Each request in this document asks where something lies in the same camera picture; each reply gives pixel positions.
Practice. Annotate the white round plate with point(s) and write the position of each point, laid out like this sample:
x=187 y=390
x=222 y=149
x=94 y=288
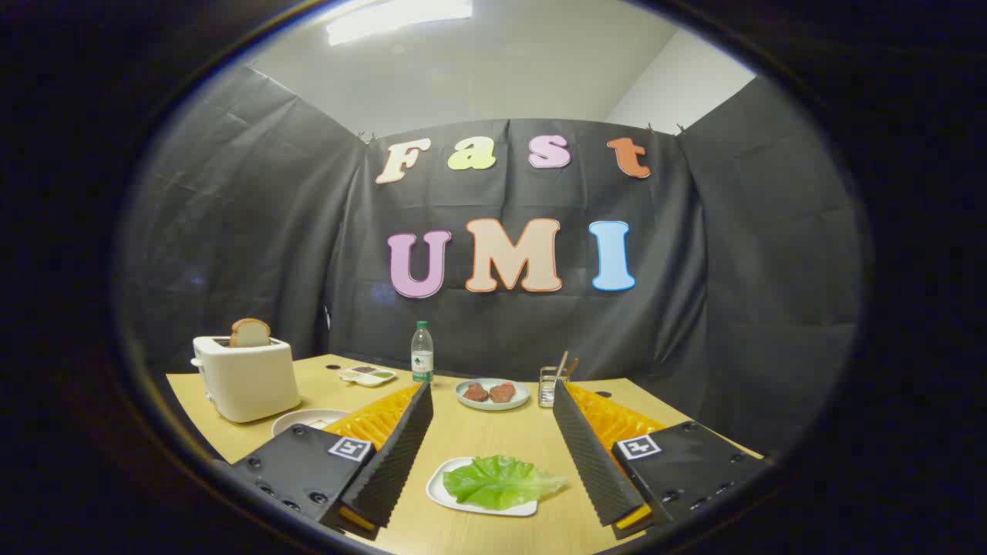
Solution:
x=297 y=420

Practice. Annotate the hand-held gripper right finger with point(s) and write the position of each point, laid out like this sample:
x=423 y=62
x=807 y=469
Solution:
x=590 y=455

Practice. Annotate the brown meat patty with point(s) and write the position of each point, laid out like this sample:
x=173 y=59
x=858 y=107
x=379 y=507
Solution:
x=503 y=392
x=476 y=392

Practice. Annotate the clear glass utensil holder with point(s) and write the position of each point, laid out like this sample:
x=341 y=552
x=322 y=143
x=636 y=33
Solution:
x=548 y=389

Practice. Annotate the ceiling light panel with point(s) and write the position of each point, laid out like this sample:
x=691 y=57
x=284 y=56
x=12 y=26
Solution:
x=397 y=19

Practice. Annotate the clear plastic water bottle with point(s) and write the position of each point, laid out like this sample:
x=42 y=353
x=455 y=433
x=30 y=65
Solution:
x=422 y=358

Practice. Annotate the toasted white bread slice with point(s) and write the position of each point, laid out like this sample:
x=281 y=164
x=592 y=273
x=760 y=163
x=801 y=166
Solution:
x=250 y=333

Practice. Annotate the pale green round plate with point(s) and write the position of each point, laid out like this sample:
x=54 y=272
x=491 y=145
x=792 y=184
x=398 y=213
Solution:
x=492 y=406

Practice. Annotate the green lettuce leaf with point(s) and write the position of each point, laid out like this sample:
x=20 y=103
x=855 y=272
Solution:
x=501 y=482

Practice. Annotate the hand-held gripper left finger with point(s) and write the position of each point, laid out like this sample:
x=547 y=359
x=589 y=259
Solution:
x=397 y=455

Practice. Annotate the white toaster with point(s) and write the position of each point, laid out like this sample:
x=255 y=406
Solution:
x=247 y=381

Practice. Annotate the black backdrop cloth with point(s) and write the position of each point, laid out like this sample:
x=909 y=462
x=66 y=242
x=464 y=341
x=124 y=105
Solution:
x=270 y=231

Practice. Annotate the white square plate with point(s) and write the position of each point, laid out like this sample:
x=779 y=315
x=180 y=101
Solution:
x=436 y=493

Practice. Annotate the white divided seasoning tray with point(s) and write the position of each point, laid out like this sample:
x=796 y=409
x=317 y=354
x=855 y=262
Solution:
x=368 y=377

